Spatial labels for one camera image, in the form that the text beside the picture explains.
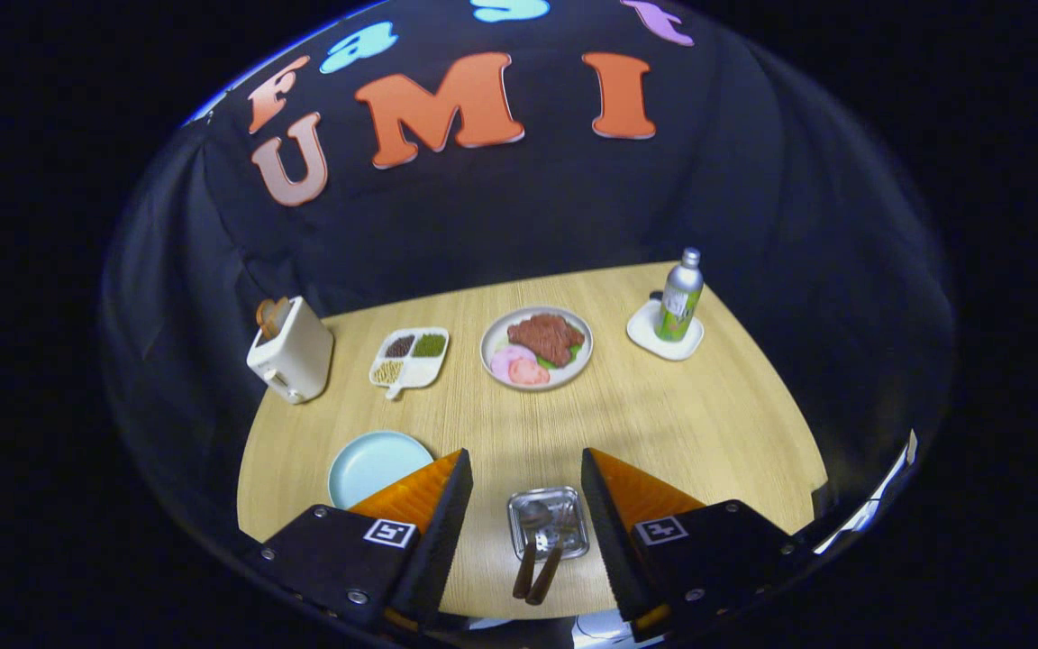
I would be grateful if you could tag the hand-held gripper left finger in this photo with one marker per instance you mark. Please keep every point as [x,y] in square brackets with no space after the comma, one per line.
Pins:
[442,541]

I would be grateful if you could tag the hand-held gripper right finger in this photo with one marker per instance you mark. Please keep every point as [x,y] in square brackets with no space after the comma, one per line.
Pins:
[614,541]

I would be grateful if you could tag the metal cutlery rack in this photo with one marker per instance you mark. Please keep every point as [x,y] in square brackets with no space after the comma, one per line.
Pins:
[573,505]

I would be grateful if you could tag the light blue plate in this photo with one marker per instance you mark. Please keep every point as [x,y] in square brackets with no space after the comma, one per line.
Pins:
[370,464]

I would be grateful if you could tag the white divided tray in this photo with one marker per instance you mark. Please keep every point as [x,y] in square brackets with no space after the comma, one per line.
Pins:
[411,371]

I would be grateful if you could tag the yellow soybeans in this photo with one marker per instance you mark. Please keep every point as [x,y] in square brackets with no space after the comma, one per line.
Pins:
[388,371]

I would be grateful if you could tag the reddish ham slice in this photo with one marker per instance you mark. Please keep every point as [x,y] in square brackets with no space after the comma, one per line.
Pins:
[530,372]

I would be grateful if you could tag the pale pink ham slice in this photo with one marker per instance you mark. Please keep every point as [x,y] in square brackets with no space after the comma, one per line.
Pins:
[505,361]

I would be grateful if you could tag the green lettuce leaf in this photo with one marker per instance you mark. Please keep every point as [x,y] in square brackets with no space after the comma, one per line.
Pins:
[573,353]

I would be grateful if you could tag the green mung beans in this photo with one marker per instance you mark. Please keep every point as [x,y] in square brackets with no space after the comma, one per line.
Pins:
[429,344]

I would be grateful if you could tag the black beans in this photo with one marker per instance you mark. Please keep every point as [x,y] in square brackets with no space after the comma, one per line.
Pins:
[400,346]

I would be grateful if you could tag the white food plate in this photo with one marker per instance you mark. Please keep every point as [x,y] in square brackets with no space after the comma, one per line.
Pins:
[494,335]

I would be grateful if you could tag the white coaster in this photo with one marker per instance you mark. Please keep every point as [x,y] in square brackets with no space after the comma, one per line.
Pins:
[643,329]

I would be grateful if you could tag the brown meat steak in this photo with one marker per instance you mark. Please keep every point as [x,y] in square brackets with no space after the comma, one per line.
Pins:
[544,338]

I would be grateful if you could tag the white toaster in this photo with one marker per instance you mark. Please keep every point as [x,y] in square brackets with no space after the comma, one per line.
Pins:
[298,361]

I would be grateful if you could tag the green and silver bottle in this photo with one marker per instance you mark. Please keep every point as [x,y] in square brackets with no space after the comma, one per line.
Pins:
[679,302]

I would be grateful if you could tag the brown toast slice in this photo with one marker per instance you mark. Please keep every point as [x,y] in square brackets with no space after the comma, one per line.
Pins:
[272,317]

